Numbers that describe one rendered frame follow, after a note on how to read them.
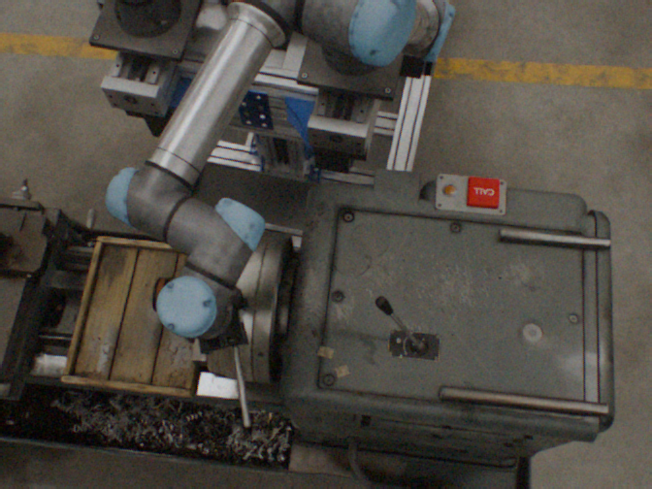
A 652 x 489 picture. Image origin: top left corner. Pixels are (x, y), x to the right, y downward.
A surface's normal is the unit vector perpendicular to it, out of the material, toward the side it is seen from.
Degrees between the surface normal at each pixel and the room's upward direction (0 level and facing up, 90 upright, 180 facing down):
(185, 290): 11
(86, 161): 0
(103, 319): 0
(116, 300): 0
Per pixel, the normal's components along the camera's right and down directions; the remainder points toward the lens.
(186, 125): -0.02, -0.20
